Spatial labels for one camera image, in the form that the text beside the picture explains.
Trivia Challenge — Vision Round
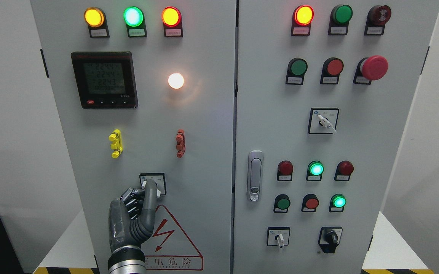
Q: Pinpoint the grey robotic left hand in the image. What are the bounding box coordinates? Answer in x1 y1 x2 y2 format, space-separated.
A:
109 179 160 253

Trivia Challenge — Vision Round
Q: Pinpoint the white rotary light switch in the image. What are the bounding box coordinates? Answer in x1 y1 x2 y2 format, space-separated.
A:
139 173 167 199

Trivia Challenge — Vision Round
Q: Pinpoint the green lit indicator light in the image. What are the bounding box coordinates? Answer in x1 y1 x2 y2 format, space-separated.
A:
123 6 147 38

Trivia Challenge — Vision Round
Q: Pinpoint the red-rimmed orange indicator light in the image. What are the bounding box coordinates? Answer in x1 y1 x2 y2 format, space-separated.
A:
161 6 183 37

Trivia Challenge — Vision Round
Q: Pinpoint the red electrical warning sticker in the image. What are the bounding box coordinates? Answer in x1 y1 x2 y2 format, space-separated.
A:
142 205 204 271

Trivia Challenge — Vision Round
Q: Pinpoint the yellow terminal connector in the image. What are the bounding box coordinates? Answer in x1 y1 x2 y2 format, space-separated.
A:
108 129 123 158

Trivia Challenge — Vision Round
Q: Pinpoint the red terminal connector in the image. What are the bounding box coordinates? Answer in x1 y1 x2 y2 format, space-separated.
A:
176 129 186 158

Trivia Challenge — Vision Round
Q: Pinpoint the black digital power meter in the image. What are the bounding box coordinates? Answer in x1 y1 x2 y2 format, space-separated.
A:
71 51 139 109

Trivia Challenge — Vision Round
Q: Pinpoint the clear round lamp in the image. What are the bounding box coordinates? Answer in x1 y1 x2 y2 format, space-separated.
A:
168 72 185 89

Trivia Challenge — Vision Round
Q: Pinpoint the green push button lower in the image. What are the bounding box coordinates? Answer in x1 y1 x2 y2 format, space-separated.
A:
273 194 291 213

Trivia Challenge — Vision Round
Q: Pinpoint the dark red indicator left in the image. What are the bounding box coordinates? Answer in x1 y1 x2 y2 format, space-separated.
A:
277 160 294 182

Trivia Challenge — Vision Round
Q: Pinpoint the dark red indicator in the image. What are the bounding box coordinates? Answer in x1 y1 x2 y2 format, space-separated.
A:
277 160 294 182
334 160 354 182

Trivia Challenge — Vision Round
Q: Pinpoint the grey electrical control cabinet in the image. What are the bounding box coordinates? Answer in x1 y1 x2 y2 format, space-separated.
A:
30 0 439 274

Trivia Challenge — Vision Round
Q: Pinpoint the red push button lower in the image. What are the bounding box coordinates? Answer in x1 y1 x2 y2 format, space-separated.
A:
301 194 319 213

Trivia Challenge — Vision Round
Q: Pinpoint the red push button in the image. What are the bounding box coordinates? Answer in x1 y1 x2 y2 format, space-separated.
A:
301 194 319 213
320 57 344 85

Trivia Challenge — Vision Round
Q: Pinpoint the green lit indicator middle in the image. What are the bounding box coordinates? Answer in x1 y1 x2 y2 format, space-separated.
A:
306 160 324 182

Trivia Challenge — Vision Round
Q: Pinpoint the yellow indicator light top left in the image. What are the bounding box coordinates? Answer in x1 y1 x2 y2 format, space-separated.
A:
84 7 110 38

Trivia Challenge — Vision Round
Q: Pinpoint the green lit push button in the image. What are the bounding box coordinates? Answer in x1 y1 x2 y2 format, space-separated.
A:
329 194 347 213

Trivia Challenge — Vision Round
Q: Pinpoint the dark red indicator right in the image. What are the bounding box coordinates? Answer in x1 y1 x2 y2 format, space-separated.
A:
334 160 354 182

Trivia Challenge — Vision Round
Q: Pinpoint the green push button upper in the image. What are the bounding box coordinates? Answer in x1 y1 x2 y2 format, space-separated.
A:
285 57 308 85

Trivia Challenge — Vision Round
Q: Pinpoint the red push button upper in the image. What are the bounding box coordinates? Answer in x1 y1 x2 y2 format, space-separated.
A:
320 57 344 85

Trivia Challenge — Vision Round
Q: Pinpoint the red lit indicator right door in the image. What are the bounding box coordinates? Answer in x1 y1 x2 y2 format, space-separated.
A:
291 5 314 36

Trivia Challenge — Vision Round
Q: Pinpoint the red emergency stop button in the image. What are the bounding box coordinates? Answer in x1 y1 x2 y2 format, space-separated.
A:
353 55 389 85

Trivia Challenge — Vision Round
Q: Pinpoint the green unlit indicator top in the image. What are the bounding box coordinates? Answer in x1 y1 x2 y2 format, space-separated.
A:
328 5 353 36

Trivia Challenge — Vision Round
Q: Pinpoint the dark red buzzer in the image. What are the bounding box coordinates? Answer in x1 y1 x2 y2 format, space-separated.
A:
364 5 392 36

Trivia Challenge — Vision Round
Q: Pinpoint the silver cabinet door handle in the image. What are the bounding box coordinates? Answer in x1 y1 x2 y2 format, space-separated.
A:
247 150 264 202

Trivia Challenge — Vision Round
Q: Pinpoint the white rotary switch bottom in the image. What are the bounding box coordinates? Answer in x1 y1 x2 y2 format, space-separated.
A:
267 226 291 250

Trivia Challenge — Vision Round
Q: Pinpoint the black selector knob switch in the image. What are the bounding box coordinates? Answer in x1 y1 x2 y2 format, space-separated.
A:
318 226 343 254

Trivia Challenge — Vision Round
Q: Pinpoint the white rotary switch right upper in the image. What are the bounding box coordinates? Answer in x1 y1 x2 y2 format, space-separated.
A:
308 108 339 135

